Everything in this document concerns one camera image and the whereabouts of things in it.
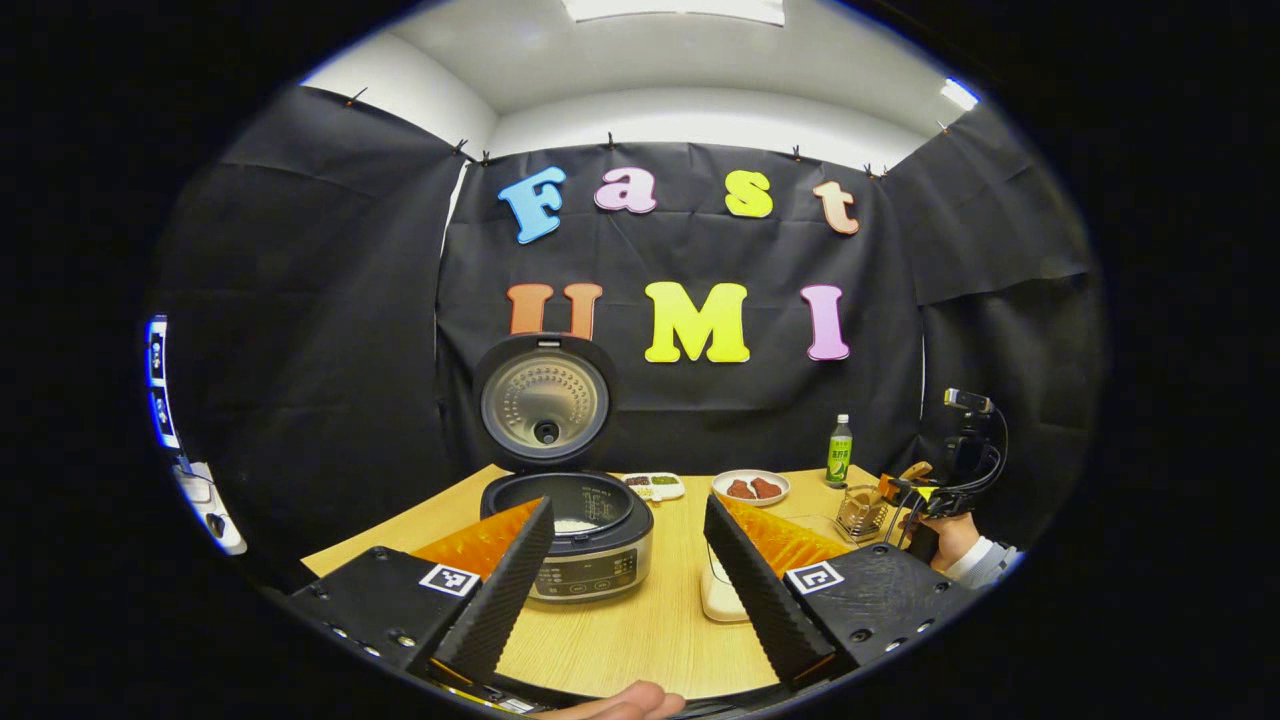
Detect white divided condiment dish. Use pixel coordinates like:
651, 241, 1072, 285
622, 472, 687, 503

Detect ceiling light panel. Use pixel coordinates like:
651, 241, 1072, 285
560, 0, 787, 27

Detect dark grey rice cooker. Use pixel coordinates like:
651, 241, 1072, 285
472, 333, 656, 604

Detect bright monitor screen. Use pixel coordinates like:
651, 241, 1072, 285
144, 317, 182, 451

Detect green drink bottle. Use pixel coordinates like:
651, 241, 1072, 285
826, 414, 854, 489

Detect white round plate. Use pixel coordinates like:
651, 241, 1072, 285
712, 469, 791, 507

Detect metal wire chopstick holder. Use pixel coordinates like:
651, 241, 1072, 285
835, 484, 893, 543

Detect clear container of white rice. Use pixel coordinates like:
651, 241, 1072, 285
700, 513, 853, 623

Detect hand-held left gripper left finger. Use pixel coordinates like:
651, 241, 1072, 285
285, 497, 556, 687

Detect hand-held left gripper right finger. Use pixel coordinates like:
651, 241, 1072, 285
703, 493, 981, 687

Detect white device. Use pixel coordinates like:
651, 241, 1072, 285
172, 458, 248, 557

